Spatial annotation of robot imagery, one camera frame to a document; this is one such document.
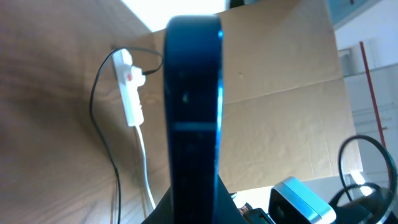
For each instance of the white power strip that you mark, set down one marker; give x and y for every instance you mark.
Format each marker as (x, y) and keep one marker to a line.
(122, 60)

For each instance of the brown cardboard panel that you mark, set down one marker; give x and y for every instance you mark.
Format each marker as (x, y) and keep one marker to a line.
(286, 110)

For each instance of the blue Galaxy smartphone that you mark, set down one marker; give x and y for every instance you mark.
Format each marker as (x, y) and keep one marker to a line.
(193, 95)

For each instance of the white USB charger adapter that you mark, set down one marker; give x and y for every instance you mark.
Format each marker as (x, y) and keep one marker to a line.
(136, 76)

